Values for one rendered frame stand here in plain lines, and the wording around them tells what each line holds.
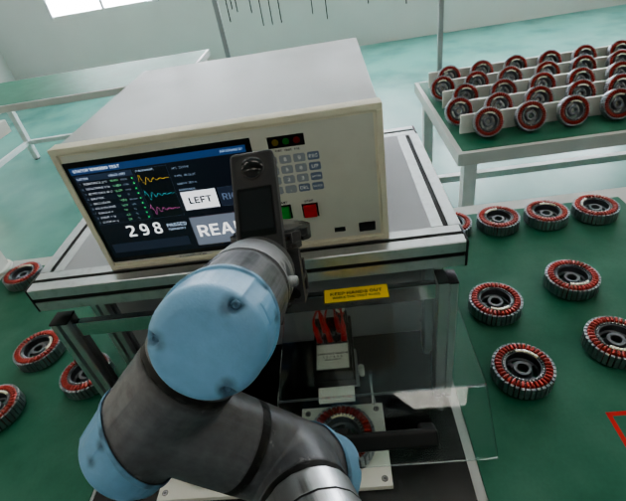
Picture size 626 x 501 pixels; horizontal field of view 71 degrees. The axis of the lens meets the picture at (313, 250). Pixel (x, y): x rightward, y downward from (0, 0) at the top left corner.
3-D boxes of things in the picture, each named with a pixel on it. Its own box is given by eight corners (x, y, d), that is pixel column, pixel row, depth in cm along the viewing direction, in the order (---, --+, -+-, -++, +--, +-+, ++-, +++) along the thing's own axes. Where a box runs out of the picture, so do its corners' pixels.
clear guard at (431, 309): (498, 459, 48) (504, 430, 44) (283, 474, 50) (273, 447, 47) (433, 270, 74) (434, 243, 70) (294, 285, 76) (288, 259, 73)
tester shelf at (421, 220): (467, 265, 64) (469, 241, 62) (39, 312, 71) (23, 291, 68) (413, 144, 99) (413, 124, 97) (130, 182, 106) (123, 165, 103)
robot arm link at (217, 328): (107, 366, 26) (183, 255, 24) (176, 305, 37) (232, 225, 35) (215, 440, 26) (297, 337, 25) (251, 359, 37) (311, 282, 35)
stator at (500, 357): (547, 411, 78) (551, 399, 76) (483, 388, 83) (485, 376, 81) (557, 364, 85) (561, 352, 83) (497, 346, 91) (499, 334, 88)
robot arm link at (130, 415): (200, 533, 33) (282, 434, 31) (51, 495, 29) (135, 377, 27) (201, 450, 40) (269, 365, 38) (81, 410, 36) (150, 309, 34)
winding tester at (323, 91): (389, 239, 65) (382, 101, 53) (111, 270, 69) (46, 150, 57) (365, 135, 96) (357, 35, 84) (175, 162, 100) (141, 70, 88)
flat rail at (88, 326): (446, 298, 68) (446, 284, 66) (72, 337, 73) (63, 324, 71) (444, 293, 69) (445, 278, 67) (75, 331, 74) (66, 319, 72)
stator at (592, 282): (534, 272, 106) (537, 261, 104) (581, 266, 105) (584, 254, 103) (556, 305, 97) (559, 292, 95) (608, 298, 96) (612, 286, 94)
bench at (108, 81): (214, 169, 363) (185, 77, 318) (-18, 201, 382) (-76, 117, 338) (231, 128, 435) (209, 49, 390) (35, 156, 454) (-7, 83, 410)
